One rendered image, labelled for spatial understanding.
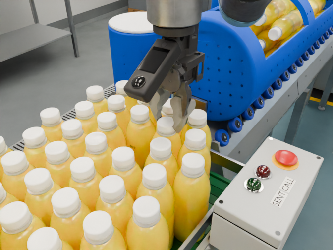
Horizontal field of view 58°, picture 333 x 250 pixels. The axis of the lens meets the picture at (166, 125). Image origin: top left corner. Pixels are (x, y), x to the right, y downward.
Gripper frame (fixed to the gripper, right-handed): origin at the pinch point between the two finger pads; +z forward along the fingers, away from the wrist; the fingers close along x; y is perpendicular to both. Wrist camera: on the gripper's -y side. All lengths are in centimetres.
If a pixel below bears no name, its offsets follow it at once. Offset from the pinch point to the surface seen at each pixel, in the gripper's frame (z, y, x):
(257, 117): 16.7, 38.5, -5.7
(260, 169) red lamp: -2.2, -3.0, -21.0
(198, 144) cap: 0.0, -1.2, -8.4
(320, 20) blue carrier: -4, 76, -8
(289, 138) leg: 79, 121, -1
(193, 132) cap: -0.8, 0.3, -6.2
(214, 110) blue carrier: 9.4, 23.5, 1.7
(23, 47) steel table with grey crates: 79, 105, 262
